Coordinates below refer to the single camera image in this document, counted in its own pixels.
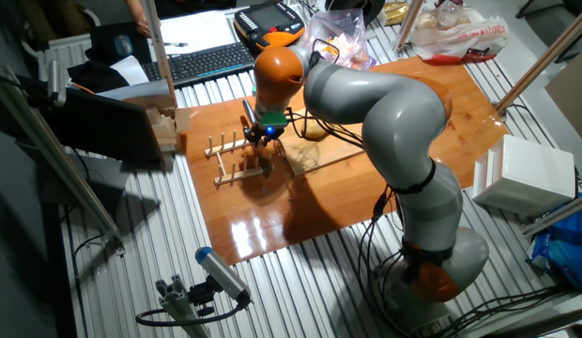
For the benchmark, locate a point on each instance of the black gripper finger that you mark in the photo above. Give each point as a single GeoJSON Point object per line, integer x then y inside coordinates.
{"type": "Point", "coordinates": [251, 141]}
{"type": "Point", "coordinates": [263, 143]}

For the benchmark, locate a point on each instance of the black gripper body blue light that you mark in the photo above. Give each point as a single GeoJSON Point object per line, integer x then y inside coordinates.
{"type": "Point", "coordinates": [263, 131]}

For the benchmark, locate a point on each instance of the steel kitchen knife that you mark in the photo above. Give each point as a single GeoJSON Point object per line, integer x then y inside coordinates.
{"type": "Point", "coordinates": [249, 112]}

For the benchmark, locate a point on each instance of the person's bare forearm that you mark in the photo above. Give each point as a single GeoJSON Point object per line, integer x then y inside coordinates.
{"type": "Point", "coordinates": [133, 7]}

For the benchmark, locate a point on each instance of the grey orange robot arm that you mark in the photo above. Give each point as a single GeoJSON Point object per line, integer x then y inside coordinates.
{"type": "Point", "coordinates": [403, 122]}

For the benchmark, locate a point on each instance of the person's bare hand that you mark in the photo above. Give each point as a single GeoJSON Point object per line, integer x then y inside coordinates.
{"type": "Point", "coordinates": [143, 26]}

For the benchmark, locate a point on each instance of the wooden peg rack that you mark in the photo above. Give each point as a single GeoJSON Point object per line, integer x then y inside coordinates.
{"type": "Point", "coordinates": [225, 176]}

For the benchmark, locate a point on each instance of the large yellow potato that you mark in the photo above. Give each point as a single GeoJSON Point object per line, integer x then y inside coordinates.
{"type": "Point", "coordinates": [315, 130]}

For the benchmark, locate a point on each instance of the glossy orange wooden base board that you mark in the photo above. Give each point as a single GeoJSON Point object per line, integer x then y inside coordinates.
{"type": "Point", "coordinates": [272, 220]}

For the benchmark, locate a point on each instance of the small wooden blocks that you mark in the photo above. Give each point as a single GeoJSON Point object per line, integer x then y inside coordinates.
{"type": "Point", "coordinates": [164, 127]}

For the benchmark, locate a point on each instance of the black computer keyboard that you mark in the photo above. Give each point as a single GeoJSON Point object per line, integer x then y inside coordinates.
{"type": "Point", "coordinates": [202, 63]}

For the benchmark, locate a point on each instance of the orange black teach pendant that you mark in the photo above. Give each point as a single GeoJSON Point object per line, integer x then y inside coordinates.
{"type": "Point", "coordinates": [267, 23]}

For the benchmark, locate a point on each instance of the white paper sheet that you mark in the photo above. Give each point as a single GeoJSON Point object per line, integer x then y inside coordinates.
{"type": "Point", "coordinates": [197, 30]}

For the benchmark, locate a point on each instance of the black pen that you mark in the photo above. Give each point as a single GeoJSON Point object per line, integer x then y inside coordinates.
{"type": "Point", "coordinates": [176, 44]}

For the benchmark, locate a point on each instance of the clear plastic bag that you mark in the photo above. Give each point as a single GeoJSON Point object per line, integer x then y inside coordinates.
{"type": "Point", "coordinates": [347, 28]}

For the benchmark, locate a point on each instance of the folded white paper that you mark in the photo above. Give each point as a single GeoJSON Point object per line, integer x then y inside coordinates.
{"type": "Point", "coordinates": [131, 69]}

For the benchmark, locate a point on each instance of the black monitor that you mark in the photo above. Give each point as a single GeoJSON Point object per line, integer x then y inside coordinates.
{"type": "Point", "coordinates": [103, 124]}

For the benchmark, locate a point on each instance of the black round hat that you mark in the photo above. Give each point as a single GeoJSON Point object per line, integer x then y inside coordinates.
{"type": "Point", "coordinates": [356, 8]}

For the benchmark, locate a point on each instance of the dark computer mouse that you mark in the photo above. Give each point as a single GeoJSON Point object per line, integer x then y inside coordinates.
{"type": "Point", "coordinates": [123, 45]}

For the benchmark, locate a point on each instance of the black cloth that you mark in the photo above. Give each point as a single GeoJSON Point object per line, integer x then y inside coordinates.
{"type": "Point", "coordinates": [91, 77]}

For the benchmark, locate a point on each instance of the yellow snack packet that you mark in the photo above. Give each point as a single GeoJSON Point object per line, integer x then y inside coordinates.
{"type": "Point", "coordinates": [395, 13]}

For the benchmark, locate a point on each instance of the black mouse pad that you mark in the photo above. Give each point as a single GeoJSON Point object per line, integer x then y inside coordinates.
{"type": "Point", "coordinates": [101, 44]}

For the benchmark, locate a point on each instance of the short aluminium profile stub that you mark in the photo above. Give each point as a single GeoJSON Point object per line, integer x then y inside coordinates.
{"type": "Point", "coordinates": [178, 305]}

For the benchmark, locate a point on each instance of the white red plastic bag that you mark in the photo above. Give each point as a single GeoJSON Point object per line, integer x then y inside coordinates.
{"type": "Point", "coordinates": [460, 37]}

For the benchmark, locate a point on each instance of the white rectangular box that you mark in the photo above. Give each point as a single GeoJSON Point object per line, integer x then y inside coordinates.
{"type": "Point", "coordinates": [530, 173]}

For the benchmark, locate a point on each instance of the brown cardboard panel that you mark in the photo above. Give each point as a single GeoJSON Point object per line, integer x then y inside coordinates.
{"type": "Point", "coordinates": [572, 98]}

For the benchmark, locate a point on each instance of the blue plastic bag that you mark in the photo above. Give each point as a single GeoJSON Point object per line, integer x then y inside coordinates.
{"type": "Point", "coordinates": [563, 244]}

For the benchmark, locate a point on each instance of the aluminium frame post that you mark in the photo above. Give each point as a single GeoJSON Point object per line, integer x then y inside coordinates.
{"type": "Point", "coordinates": [558, 213]}
{"type": "Point", "coordinates": [544, 58]}
{"type": "Point", "coordinates": [51, 150]}
{"type": "Point", "coordinates": [157, 47]}
{"type": "Point", "coordinates": [408, 23]}

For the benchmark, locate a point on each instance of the silver camera blue end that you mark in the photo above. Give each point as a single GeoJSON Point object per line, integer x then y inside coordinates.
{"type": "Point", "coordinates": [223, 274]}

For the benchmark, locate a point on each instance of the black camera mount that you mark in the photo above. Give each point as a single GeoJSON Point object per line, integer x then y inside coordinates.
{"type": "Point", "coordinates": [202, 296]}

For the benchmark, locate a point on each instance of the silver bar camera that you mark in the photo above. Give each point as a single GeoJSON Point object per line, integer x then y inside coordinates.
{"type": "Point", "coordinates": [56, 82]}

